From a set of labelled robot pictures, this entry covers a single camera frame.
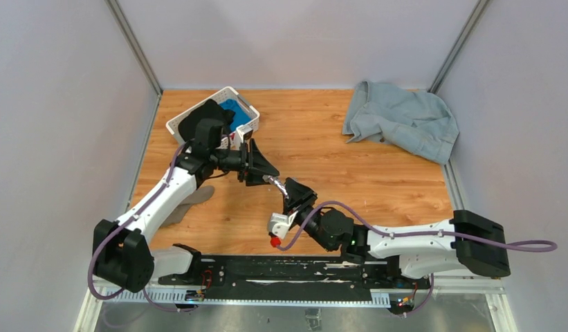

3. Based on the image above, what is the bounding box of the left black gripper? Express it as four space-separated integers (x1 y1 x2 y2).
211 139 280 187

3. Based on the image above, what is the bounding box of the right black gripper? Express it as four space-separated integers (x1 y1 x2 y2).
282 178 333 252

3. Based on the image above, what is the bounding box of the chrome water faucet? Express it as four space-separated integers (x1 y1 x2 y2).
267 176 289 199

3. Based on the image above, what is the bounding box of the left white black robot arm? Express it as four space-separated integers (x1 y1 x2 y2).
87 118 280 299

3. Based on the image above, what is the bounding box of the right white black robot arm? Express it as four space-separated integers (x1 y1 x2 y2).
284 178 511 288

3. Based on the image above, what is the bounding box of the blue cloth in basket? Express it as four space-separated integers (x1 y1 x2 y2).
219 99 251 132

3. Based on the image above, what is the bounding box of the black cloth in basket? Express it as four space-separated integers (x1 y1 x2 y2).
178 99 235 141

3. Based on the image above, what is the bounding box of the white plastic basket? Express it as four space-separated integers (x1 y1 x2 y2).
165 86 260 149

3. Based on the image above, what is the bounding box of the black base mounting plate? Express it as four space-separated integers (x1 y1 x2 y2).
159 255 430 304

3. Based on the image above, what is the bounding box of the grey-blue denim garment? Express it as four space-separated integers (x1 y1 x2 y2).
342 80 459 165

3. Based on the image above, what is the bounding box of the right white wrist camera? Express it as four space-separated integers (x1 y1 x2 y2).
267 212 297 239

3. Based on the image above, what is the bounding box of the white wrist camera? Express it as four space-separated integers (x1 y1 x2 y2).
234 124 254 148
267 212 297 239

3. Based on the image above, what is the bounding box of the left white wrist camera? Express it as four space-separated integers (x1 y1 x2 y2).
234 124 254 148

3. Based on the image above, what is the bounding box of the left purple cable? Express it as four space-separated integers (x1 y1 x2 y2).
87 134 231 313

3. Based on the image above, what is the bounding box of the purple cable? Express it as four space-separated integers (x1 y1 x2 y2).
87 134 231 313
277 201 558 318

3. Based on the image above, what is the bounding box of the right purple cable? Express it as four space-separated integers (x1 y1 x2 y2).
277 201 558 318

